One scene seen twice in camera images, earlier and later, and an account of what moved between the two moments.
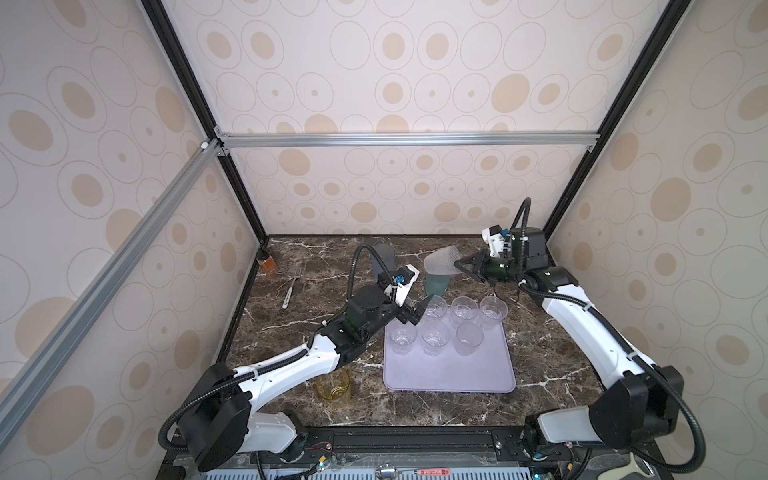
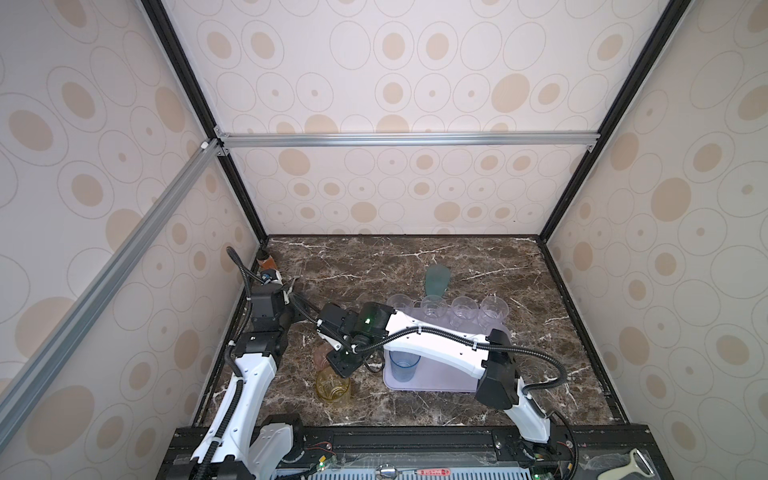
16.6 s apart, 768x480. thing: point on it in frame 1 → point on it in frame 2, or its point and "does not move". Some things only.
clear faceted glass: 436,307 does not move
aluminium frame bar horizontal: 405,140 does not move
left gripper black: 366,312 → 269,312
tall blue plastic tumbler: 387,255 → 404,365
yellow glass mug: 333,385 does not move
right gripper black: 481,259 → 341,369
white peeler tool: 634,466 does not move
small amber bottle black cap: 266,262 does not move
